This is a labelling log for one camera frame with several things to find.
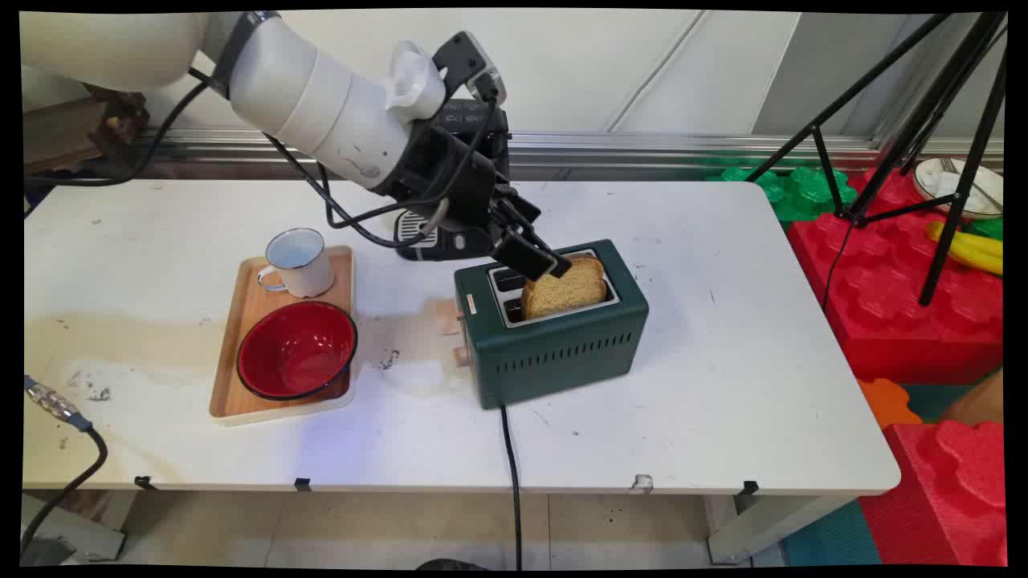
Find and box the white table leg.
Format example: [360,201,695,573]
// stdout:
[705,493,856,565]

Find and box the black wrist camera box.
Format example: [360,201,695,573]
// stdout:
[432,31,508,105]

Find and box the red bowl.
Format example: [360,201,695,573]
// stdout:
[235,300,360,402]

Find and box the white plate with fork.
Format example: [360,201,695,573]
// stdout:
[912,157,1005,220]

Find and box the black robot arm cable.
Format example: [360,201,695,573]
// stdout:
[24,68,500,249]

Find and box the brown bread slice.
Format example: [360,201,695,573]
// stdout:
[520,255,610,323]

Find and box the wooden serving tray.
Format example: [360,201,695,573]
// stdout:
[209,245,357,426]

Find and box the aluminium wall rail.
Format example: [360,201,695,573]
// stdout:
[133,127,1005,176]

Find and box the large red foam block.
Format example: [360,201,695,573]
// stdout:
[786,167,1005,387]

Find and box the black toaster power cable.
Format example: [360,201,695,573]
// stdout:
[500,404,524,572]

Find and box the orange foam piece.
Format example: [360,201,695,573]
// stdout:
[856,377,924,431]

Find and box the metal fork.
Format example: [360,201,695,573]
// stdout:
[938,157,1001,211]

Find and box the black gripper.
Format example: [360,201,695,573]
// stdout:
[373,122,573,280]

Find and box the green two-slot toaster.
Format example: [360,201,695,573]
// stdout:
[434,238,651,411]

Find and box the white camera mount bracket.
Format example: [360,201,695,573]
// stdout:
[383,40,449,124]

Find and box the small red foam block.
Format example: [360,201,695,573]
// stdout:
[858,420,1010,568]

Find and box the yellow banana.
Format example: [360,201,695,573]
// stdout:
[925,220,1005,278]

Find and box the green foam block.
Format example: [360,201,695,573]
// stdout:
[705,164,859,223]

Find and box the cable with metal connector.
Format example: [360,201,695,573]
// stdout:
[22,375,110,559]

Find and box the black tripod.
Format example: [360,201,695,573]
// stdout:
[745,11,1010,307]

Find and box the white enamel mug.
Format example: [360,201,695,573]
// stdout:
[256,227,337,299]

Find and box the black coffee machine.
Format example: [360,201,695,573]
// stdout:
[393,103,515,263]

